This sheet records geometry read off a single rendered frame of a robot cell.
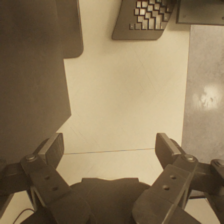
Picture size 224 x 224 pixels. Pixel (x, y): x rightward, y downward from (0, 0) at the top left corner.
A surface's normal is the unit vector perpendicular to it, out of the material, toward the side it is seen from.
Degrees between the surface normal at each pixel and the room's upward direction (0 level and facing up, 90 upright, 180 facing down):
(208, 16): 0
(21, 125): 86
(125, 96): 0
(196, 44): 0
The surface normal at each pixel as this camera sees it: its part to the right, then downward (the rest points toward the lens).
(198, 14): 0.02, 0.30
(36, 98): 1.00, -0.04
